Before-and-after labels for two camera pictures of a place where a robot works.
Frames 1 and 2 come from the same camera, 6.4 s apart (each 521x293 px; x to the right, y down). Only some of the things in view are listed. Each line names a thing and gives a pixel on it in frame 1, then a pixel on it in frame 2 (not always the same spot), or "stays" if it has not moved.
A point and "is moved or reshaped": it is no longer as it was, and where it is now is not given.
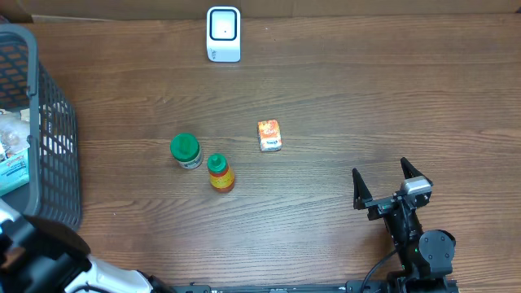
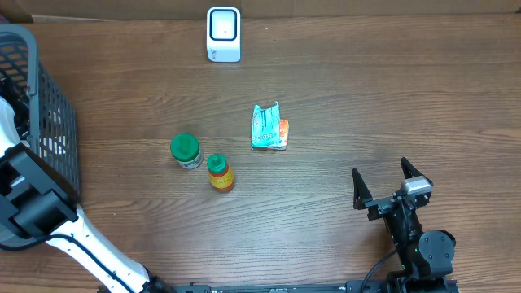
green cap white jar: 186,149 stays
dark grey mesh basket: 54,190 stays
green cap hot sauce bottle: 222,177 stays
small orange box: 269,135 → 284,129
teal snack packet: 15,172 is moved or reshaped
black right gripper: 379,206 stays
